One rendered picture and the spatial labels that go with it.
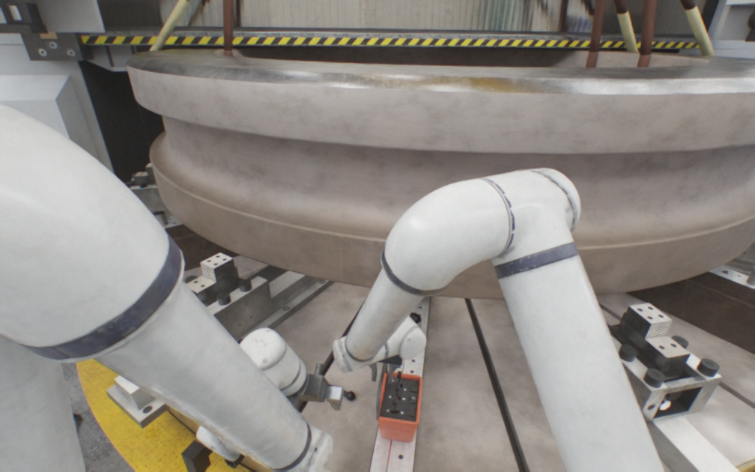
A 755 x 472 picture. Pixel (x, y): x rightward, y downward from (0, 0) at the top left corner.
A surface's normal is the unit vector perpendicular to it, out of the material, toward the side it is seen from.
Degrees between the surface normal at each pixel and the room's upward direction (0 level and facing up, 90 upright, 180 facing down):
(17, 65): 90
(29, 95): 24
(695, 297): 90
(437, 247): 80
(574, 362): 61
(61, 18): 90
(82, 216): 68
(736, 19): 90
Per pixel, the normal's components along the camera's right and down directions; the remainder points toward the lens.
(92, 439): 0.01, -0.88
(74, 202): 0.83, -0.28
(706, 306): -0.82, 0.26
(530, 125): -0.03, 0.47
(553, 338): -0.58, 0.03
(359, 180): -0.29, 0.44
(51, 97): 0.09, -0.63
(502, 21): 0.22, 0.46
